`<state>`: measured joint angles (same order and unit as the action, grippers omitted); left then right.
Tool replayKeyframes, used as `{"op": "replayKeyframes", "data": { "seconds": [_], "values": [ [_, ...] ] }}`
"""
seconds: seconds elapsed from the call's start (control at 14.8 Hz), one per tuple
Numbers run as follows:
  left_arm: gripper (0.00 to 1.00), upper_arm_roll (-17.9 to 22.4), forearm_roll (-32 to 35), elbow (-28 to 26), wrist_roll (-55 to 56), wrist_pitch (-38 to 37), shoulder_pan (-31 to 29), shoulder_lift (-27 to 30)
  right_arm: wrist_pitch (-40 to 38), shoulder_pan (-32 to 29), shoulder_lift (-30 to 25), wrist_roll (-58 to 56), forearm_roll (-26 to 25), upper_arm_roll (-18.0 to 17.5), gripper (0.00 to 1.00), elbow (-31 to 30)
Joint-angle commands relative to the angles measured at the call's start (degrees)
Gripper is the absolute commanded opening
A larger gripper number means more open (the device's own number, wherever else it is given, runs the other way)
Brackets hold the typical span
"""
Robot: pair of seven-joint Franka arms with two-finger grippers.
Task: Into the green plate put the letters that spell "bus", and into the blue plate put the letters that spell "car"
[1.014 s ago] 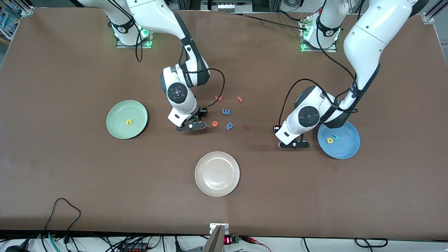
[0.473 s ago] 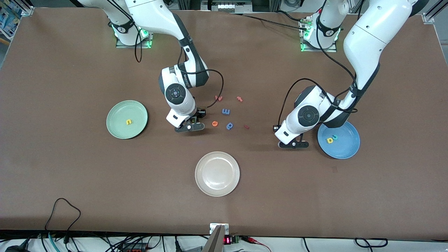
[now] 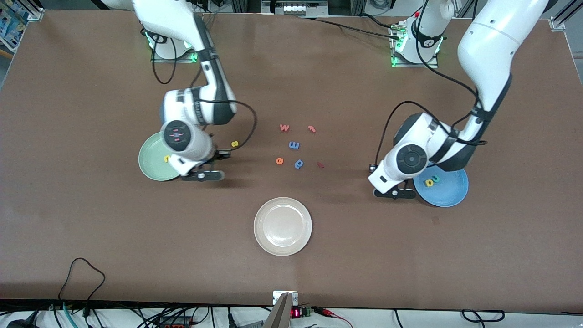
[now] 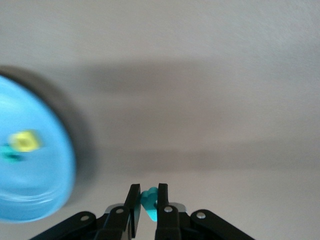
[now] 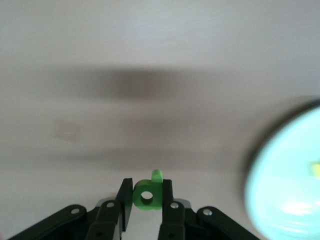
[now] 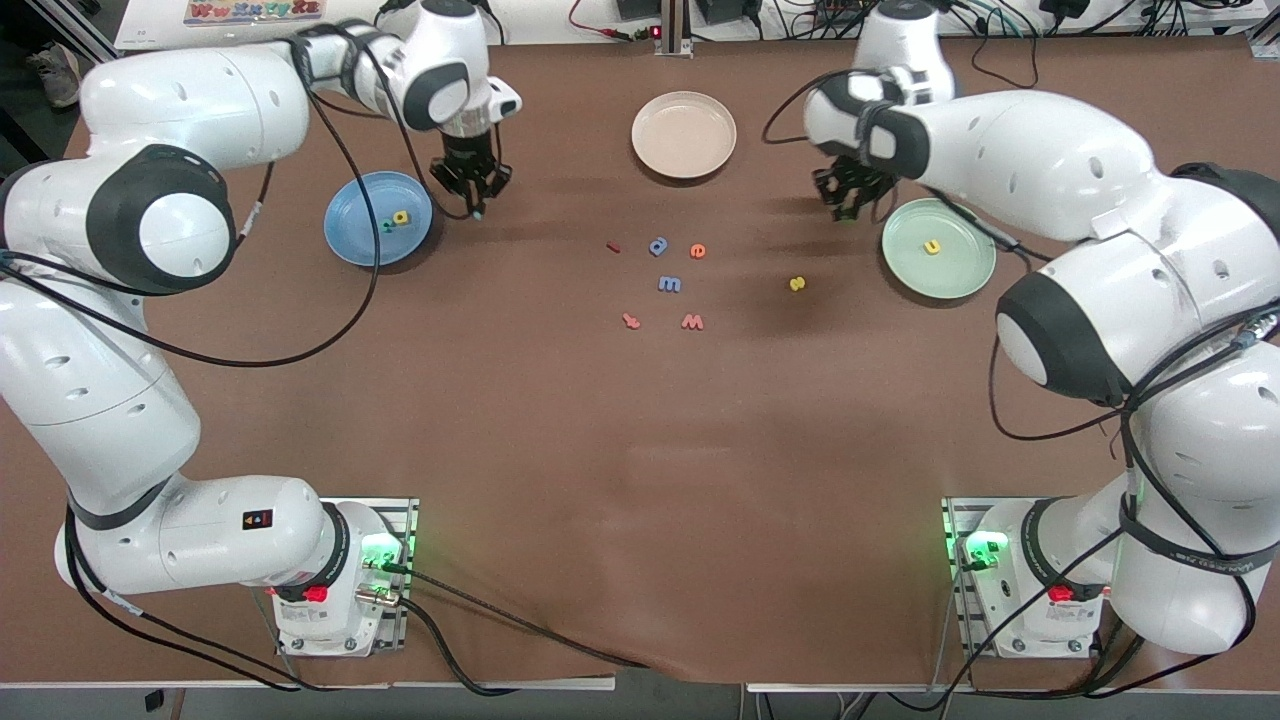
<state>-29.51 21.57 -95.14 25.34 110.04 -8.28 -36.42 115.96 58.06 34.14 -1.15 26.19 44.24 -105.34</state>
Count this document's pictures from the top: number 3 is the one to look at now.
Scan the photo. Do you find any green plate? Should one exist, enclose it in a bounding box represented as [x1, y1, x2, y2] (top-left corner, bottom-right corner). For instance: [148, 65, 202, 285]
[138, 131, 183, 182]

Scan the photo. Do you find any blue plate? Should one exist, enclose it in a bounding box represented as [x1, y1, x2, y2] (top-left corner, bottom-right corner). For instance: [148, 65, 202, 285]
[413, 166, 469, 208]

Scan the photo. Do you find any white plate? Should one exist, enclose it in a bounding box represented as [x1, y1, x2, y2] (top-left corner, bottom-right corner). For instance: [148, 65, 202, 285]
[253, 197, 313, 256]

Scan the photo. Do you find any red clip lead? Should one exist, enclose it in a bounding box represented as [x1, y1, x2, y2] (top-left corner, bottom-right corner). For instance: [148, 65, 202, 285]
[314, 307, 353, 328]

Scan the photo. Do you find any white power strip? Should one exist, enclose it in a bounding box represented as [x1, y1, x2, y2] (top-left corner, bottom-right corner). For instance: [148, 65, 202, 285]
[262, 0, 328, 16]

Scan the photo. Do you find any blue printed box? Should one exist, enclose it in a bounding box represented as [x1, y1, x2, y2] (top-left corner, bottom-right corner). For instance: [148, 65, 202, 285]
[0, 9, 28, 48]

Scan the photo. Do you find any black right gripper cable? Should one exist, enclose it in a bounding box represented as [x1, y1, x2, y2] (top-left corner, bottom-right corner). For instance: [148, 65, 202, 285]
[196, 98, 258, 152]

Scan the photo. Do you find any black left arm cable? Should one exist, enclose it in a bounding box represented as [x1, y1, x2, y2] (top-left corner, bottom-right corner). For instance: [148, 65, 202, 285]
[374, 0, 488, 170]

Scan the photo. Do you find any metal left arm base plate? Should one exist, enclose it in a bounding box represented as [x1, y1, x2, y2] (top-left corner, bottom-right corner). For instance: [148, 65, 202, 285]
[389, 23, 440, 69]

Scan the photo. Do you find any black right arm base cable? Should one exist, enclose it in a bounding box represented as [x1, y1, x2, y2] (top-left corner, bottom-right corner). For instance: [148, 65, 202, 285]
[152, 34, 178, 85]

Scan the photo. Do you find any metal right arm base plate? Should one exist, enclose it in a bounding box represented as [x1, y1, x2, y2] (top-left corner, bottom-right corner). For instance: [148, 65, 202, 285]
[151, 43, 199, 63]

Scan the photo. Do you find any black cable on table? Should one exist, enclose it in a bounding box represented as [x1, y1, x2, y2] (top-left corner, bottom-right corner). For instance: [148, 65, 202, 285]
[298, 14, 401, 41]

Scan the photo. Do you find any grey front camera mount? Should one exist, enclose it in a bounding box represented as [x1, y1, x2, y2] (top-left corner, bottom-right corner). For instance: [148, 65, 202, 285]
[264, 291, 299, 328]

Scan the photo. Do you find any thin black looped cable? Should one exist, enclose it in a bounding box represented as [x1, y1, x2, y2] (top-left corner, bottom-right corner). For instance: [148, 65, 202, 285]
[58, 258, 106, 316]

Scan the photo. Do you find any black coiled cable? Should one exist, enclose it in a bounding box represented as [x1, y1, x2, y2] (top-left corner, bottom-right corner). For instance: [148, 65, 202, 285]
[461, 310, 505, 322]

